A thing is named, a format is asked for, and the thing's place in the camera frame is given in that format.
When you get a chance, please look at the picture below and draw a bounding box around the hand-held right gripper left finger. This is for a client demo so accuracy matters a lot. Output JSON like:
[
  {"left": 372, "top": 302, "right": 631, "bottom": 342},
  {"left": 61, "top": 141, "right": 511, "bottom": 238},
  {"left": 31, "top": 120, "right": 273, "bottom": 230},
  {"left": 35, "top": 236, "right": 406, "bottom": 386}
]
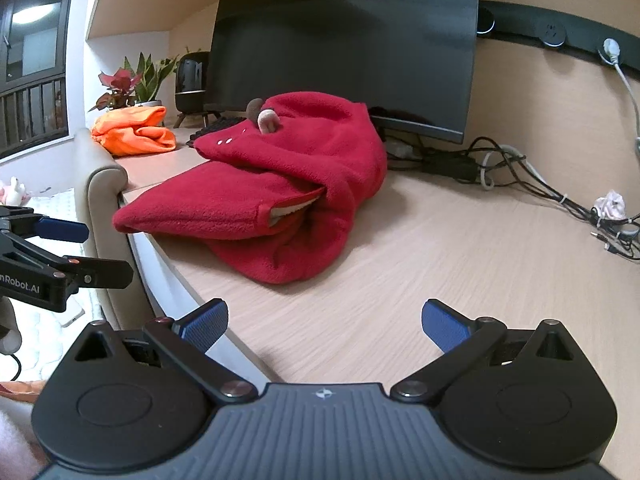
[{"left": 75, "top": 298, "right": 256, "bottom": 404}]

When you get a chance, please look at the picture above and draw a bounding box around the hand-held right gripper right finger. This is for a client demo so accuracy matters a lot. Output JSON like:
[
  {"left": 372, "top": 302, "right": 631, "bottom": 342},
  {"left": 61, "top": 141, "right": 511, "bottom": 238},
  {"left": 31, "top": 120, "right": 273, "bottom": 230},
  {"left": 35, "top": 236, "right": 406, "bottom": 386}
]
[{"left": 392, "top": 298, "right": 577, "bottom": 404}]

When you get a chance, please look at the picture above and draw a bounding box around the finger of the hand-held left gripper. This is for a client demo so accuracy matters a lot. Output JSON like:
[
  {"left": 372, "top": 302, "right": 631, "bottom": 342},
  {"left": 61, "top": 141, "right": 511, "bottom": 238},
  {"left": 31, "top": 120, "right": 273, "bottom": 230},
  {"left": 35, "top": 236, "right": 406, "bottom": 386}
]
[
  {"left": 0, "top": 204, "right": 90, "bottom": 242},
  {"left": 0, "top": 233, "right": 135, "bottom": 289}
]

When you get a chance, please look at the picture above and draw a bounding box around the red fleece hooded garment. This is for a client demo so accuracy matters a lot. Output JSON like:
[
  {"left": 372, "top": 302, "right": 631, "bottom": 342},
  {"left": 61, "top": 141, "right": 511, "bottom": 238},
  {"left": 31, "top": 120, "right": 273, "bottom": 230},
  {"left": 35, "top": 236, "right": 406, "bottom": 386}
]
[{"left": 112, "top": 90, "right": 390, "bottom": 286}]

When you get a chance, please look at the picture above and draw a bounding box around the person's left hand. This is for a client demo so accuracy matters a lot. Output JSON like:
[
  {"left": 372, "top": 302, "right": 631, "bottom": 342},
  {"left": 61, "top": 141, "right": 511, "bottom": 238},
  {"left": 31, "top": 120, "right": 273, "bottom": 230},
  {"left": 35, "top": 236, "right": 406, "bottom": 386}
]
[{"left": 0, "top": 298, "right": 24, "bottom": 357}]

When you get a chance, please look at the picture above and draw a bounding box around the white quilted bedding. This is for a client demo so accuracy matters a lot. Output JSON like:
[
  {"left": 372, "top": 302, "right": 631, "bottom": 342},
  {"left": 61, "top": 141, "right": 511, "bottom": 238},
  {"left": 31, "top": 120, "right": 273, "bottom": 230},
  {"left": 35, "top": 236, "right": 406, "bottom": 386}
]
[{"left": 0, "top": 187, "right": 102, "bottom": 366}]

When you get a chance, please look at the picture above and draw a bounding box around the grey upholstered chair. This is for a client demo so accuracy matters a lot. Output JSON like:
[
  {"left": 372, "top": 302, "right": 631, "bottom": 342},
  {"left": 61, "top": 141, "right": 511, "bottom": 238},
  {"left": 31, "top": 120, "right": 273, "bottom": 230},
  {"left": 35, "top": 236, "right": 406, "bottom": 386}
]
[{"left": 74, "top": 127, "right": 132, "bottom": 322}]

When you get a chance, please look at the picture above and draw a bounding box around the small white plush toy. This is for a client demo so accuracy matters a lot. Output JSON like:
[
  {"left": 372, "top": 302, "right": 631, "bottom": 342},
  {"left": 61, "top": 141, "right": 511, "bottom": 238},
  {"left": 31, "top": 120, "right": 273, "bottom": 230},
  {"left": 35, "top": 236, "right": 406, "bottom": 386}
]
[{"left": 0, "top": 176, "right": 29, "bottom": 207}]

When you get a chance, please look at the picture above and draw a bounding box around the orange cloth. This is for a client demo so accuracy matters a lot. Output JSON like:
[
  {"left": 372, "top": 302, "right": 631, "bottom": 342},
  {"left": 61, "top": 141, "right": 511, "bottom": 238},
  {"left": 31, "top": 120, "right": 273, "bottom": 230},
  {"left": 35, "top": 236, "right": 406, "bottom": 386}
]
[{"left": 90, "top": 104, "right": 178, "bottom": 157}]

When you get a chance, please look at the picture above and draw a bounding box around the red-leaved potted plant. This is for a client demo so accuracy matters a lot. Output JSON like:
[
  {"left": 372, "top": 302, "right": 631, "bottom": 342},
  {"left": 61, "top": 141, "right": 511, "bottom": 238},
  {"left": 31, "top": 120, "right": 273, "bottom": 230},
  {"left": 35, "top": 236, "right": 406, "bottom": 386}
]
[{"left": 88, "top": 69, "right": 132, "bottom": 112}]

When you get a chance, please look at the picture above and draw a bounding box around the dark framed window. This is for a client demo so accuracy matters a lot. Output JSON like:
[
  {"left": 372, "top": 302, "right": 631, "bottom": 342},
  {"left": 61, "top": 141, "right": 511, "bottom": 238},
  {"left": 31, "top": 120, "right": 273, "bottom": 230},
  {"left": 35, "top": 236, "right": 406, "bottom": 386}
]
[{"left": 0, "top": 0, "right": 77, "bottom": 161}]

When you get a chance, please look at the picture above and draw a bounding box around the green potted plant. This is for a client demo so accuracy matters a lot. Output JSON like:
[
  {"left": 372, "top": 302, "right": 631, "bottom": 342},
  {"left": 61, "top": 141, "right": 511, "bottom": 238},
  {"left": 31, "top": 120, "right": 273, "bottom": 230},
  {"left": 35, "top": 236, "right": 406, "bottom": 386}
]
[{"left": 122, "top": 52, "right": 179, "bottom": 107}]

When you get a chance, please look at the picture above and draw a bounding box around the black mechanical keyboard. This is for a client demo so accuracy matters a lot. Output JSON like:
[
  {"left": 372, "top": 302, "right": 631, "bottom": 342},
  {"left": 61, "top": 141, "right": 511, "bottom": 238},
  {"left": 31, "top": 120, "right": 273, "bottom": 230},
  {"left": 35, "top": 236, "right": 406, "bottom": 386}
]
[{"left": 185, "top": 117, "right": 247, "bottom": 149}]

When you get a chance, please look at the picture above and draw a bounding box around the black speaker on legs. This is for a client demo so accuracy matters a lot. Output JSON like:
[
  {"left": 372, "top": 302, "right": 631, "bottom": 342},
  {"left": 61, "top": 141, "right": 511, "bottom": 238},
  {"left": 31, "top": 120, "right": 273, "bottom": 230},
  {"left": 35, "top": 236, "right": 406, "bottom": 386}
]
[{"left": 174, "top": 52, "right": 211, "bottom": 129}]

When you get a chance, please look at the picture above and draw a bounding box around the crumpled white tissue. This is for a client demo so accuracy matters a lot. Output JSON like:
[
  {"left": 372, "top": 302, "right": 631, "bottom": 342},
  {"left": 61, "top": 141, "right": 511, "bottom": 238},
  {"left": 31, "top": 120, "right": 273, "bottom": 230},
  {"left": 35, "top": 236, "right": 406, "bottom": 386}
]
[{"left": 593, "top": 189, "right": 628, "bottom": 221}]

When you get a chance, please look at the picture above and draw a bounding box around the black curved computer monitor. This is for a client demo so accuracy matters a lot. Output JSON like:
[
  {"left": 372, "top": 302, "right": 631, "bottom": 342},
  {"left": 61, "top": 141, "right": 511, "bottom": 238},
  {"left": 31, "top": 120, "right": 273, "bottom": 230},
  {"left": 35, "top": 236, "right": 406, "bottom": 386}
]
[{"left": 204, "top": 0, "right": 480, "bottom": 145}]

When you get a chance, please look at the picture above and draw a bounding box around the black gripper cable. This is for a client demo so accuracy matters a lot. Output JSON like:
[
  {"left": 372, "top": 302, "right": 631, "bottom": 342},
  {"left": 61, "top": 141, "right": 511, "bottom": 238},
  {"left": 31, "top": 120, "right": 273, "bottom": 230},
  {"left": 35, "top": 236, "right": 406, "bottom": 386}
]
[{"left": 0, "top": 352, "right": 22, "bottom": 384}]

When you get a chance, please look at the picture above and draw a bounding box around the black cable bundle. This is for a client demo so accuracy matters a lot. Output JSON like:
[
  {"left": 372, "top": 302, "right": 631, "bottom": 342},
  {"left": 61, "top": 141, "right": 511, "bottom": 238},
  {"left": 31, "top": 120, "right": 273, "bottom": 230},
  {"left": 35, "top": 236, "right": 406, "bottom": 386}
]
[{"left": 385, "top": 134, "right": 640, "bottom": 262}]

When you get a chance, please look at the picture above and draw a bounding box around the white plug with grey cable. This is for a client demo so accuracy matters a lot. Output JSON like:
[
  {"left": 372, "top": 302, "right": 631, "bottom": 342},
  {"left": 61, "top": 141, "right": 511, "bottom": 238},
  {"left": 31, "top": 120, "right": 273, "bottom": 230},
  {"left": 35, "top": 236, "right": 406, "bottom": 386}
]
[{"left": 602, "top": 37, "right": 640, "bottom": 155}]

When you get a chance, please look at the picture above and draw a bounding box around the black wall socket rail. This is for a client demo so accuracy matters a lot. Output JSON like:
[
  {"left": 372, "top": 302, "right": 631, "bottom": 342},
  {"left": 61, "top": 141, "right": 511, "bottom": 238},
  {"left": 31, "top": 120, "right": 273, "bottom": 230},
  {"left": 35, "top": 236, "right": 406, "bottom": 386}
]
[{"left": 477, "top": 0, "right": 640, "bottom": 72}]

